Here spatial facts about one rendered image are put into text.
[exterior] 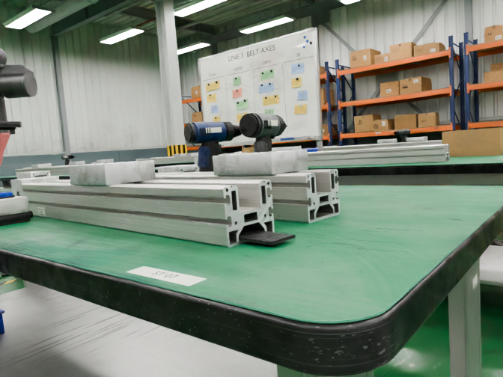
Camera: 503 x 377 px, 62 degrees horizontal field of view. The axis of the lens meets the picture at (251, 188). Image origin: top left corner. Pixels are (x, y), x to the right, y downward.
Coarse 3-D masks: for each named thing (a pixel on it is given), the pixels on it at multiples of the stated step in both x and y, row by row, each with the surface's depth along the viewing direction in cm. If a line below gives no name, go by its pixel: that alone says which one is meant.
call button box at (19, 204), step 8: (0, 200) 94; (8, 200) 96; (16, 200) 97; (24, 200) 98; (0, 208) 94; (8, 208) 96; (16, 208) 97; (24, 208) 98; (0, 216) 95; (8, 216) 96; (16, 216) 97; (24, 216) 98; (32, 216) 102; (0, 224) 94; (8, 224) 96
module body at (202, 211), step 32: (32, 192) 107; (64, 192) 96; (96, 192) 85; (128, 192) 74; (160, 192) 68; (192, 192) 62; (224, 192) 57; (256, 192) 63; (96, 224) 85; (128, 224) 76; (160, 224) 69; (192, 224) 63; (224, 224) 58; (256, 224) 64
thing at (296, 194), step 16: (160, 176) 101; (176, 176) 96; (192, 176) 92; (208, 176) 88; (224, 176) 85; (240, 176) 82; (256, 176) 79; (272, 176) 76; (288, 176) 73; (304, 176) 71; (320, 176) 77; (336, 176) 78; (272, 192) 76; (288, 192) 74; (304, 192) 71; (320, 192) 77; (336, 192) 78; (288, 208) 74; (304, 208) 72; (320, 208) 79; (336, 208) 79
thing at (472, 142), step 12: (444, 132) 244; (456, 132) 239; (468, 132) 235; (480, 132) 231; (492, 132) 227; (456, 144) 240; (468, 144) 235; (480, 144) 231; (492, 144) 227; (456, 156) 241
